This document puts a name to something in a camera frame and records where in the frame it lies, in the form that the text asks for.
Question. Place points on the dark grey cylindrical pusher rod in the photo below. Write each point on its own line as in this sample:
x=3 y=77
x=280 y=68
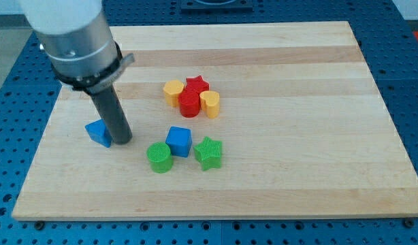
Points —
x=111 y=112

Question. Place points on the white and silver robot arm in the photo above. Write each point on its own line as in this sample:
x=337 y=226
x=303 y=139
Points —
x=76 y=37

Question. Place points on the blue triangle block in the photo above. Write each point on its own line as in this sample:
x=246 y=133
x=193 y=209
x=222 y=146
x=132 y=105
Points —
x=99 y=133

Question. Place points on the yellow hexagon block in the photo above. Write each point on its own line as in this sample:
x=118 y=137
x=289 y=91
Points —
x=171 y=90

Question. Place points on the green cylinder block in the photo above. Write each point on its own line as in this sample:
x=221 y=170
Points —
x=160 y=157

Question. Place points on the blue cube block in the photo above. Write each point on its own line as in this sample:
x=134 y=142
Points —
x=179 y=140

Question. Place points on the red cylinder block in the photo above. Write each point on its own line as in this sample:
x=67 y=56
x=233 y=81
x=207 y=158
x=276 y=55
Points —
x=189 y=103

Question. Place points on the red star block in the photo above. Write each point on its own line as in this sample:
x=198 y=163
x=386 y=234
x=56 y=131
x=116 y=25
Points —
x=197 y=84

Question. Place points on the yellow heart block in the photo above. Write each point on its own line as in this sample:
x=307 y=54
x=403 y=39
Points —
x=210 y=103

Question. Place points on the green star block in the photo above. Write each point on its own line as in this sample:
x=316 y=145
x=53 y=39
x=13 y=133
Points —
x=209 y=153

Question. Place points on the light wooden board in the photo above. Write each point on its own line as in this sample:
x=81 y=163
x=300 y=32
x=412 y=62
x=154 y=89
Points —
x=304 y=129

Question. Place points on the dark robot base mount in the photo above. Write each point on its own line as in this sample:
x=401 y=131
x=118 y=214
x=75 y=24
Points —
x=215 y=5

